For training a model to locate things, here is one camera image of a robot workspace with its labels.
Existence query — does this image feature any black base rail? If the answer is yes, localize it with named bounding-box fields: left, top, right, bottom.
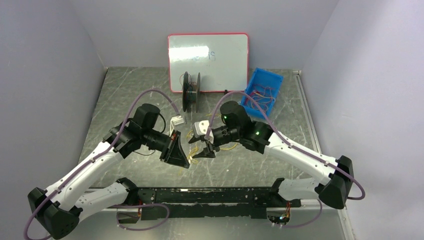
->
left=123, top=187, right=301, bottom=220

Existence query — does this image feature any black perforated cable spool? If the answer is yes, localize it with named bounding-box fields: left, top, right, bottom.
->
left=182, top=71, right=201, bottom=113

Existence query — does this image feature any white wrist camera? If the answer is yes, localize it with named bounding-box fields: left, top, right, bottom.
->
left=192, top=120, right=214, bottom=140
left=169, top=115, right=187, bottom=134

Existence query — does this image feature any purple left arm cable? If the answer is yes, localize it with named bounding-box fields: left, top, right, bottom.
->
left=23, top=88, right=181, bottom=240

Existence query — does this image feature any aluminium frame rail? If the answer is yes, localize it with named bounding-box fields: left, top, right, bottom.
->
left=292, top=70, right=322, bottom=154

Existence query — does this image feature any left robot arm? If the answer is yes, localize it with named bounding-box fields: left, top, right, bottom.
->
left=28, top=103, right=190, bottom=240

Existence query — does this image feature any red framed whiteboard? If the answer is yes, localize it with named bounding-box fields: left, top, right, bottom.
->
left=167, top=32, right=250, bottom=93

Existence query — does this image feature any yellow cable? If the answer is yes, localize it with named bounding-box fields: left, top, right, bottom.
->
left=178, top=114, right=239, bottom=176

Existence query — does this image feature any blue plastic bin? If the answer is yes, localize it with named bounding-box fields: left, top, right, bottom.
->
left=241, top=68, right=284, bottom=119

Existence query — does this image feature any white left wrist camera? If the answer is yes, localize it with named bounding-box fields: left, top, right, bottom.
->
left=169, top=115, right=187, bottom=134

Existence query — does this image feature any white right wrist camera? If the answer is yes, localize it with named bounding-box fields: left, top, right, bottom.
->
left=192, top=120, right=214, bottom=140

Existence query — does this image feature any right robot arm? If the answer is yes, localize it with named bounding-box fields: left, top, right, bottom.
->
left=190, top=101, right=353, bottom=210

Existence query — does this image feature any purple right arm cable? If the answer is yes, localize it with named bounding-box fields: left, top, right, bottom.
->
left=204, top=91, right=366, bottom=201

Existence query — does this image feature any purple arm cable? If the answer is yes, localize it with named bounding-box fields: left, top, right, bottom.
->
left=204, top=91, right=366, bottom=201
left=23, top=88, right=181, bottom=240

